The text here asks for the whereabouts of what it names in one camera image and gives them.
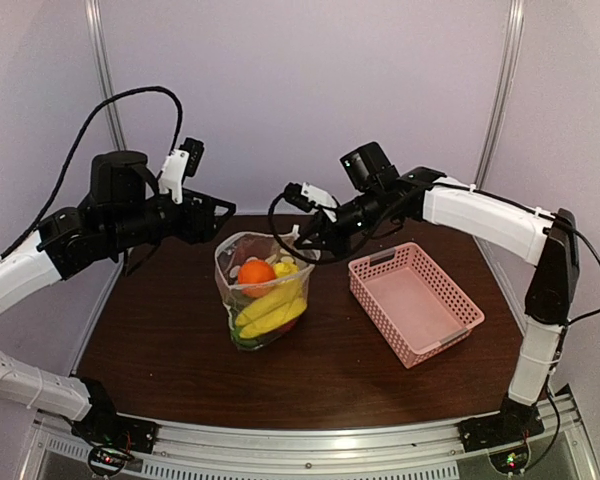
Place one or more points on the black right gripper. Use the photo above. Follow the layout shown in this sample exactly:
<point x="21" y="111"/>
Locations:
<point x="327" y="233"/>

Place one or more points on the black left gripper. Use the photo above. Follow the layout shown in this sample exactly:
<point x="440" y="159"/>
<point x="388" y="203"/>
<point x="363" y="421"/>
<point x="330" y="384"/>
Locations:
<point x="204" y="230"/>

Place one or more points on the yellow toy lemon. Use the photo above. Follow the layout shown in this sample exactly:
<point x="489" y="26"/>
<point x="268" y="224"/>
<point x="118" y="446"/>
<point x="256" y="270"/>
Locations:
<point x="283" y="269"/>

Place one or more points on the clear polka dot zip bag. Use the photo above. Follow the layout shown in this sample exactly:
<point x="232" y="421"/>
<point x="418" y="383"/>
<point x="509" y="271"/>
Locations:
<point x="242" y="247"/>

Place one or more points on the orange toy fruit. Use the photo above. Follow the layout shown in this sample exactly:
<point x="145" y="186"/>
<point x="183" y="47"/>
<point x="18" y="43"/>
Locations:
<point x="255" y="277"/>

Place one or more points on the yellow toy banana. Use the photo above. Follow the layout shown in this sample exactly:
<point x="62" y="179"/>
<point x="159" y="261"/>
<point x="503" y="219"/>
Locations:
<point x="283" y="304"/>

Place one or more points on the green striped toy watermelon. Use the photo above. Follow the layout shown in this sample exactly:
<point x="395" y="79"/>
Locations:
<point x="248" y="344"/>

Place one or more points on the red toy apple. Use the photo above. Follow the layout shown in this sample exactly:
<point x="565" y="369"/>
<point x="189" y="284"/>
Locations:
<point x="286" y="327"/>

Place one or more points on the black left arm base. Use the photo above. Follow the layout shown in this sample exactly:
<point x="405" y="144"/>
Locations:
<point x="102" y="423"/>

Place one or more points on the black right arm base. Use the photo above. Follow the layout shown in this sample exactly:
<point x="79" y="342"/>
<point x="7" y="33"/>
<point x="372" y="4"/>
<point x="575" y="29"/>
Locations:
<point x="512" y="423"/>

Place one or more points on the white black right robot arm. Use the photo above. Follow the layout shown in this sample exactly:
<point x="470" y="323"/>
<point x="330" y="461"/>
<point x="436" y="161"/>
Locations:
<point x="540" y="238"/>

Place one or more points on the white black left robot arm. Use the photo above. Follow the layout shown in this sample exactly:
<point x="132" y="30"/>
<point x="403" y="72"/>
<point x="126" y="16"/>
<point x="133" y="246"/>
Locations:
<point x="126" y="207"/>

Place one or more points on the pink perforated plastic basket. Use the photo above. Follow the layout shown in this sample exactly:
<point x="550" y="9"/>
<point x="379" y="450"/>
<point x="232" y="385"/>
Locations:
<point x="416" y="306"/>

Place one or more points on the left green circuit board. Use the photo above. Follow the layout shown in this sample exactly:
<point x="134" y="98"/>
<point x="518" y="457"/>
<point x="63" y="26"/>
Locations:
<point x="108" y="460"/>

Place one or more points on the green circuit board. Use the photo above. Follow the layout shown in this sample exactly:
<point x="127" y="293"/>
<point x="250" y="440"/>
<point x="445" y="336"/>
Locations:
<point x="108" y="460"/>
<point x="510" y="461"/>

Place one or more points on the right green circuit board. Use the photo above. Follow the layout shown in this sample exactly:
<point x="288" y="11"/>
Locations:
<point x="510" y="461"/>

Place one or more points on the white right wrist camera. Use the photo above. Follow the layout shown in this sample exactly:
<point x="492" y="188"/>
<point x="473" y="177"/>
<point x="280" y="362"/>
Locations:
<point x="307" y="197"/>

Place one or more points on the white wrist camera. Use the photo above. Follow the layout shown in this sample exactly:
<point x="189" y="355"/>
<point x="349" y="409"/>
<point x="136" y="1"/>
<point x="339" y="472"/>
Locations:
<point x="307" y="197"/>
<point x="180" y="164"/>

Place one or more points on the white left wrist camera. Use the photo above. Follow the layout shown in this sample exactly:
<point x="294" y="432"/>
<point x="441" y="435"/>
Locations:
<point x="180" y="164"/>

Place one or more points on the left aluminium corner post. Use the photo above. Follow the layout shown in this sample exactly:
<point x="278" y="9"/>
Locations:
<point x="95" y="28"/>

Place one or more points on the aluminium corner post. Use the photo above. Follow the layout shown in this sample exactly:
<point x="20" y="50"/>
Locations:
<point x="95" y="28"/>
<point x="509" y="61"/>

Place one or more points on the aluminium front rail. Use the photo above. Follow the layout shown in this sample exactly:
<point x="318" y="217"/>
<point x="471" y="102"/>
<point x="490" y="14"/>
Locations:
<point x="430" y="450"/>

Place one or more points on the right aluminium corner post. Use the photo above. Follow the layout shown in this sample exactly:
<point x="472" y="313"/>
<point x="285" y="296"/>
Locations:
<point x="509" y="61"/>

